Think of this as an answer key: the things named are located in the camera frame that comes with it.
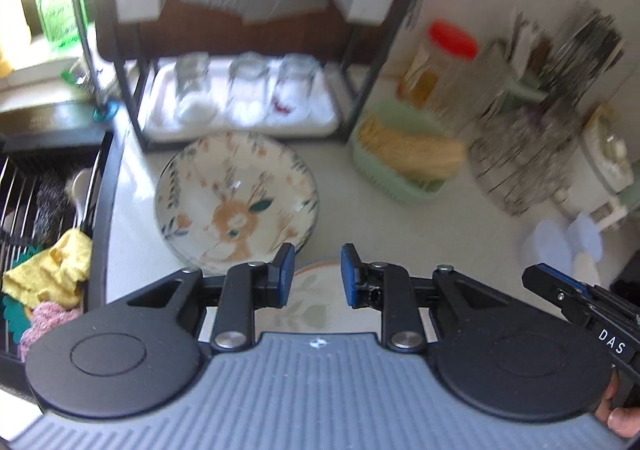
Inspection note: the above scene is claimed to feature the white electric kettle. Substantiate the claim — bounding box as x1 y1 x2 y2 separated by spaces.
549 104 634 231

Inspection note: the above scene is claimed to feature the green dish soap bottle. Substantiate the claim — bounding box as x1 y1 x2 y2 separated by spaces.
21 0 84 54

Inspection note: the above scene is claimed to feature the black wire sink rack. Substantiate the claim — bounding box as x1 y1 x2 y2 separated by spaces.
0 131 114 362

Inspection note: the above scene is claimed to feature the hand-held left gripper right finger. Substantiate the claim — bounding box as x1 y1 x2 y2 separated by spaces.
340 243 526 353

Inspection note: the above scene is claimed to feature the floral deer print plate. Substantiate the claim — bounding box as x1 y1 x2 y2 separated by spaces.
154 132 319 277

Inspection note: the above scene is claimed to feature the steel wool scrubber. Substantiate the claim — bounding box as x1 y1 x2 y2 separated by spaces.
34 169 72 237

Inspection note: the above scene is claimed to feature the person's right hand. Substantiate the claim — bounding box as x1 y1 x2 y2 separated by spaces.
594 370 640 438

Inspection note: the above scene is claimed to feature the beige loofah scrubber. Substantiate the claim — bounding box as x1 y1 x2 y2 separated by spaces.
359 115 467 181

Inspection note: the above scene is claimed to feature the clear drinking glass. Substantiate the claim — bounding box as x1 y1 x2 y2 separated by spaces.
227 52 272 124
174 52 219 124

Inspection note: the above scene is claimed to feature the yellow cleaning cloth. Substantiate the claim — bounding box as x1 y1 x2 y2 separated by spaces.
1 229 94 311

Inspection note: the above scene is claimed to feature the light green plastic basket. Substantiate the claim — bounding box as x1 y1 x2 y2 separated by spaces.
349 98 469 205

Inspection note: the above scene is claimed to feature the red lid plastic jar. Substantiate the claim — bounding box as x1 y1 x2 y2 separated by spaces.
399 20 479 109

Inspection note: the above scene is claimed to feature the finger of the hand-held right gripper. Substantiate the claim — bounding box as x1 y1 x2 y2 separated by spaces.
521 264 598 325

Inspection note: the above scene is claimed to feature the brown wooden cutting board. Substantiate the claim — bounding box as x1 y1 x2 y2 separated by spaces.
96 0 396 79

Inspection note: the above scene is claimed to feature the chrome faucet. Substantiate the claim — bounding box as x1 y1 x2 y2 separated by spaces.
0 0 109 106

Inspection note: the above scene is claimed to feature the round wire glass rack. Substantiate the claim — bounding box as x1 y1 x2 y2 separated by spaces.
466 104 587 217

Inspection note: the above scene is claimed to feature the pink knitted sponge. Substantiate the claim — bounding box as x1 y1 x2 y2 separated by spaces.
19 301 84 362

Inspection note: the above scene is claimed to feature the white plastic spoon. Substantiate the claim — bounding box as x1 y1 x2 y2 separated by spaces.
70 168 97 221

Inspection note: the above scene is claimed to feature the red print drinking glass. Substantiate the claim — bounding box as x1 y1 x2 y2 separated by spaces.
272 54 319 127

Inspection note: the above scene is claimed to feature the pale leaf print plate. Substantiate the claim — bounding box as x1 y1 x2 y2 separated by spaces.
292 261 386 337

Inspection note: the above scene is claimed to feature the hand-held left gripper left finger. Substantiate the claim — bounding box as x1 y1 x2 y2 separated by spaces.
107 242 297 351

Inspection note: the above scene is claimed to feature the white plastic tray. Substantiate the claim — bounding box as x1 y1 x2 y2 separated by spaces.
136 56 344 141

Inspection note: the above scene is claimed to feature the light green utensil holder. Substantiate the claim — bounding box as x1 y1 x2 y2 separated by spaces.
499 78 552 117

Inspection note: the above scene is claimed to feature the textured glass pitcher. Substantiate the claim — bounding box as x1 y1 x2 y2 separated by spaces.
431 41 507 131

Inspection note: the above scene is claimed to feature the black metal rack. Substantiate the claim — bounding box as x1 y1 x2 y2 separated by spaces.
94 0 444 154

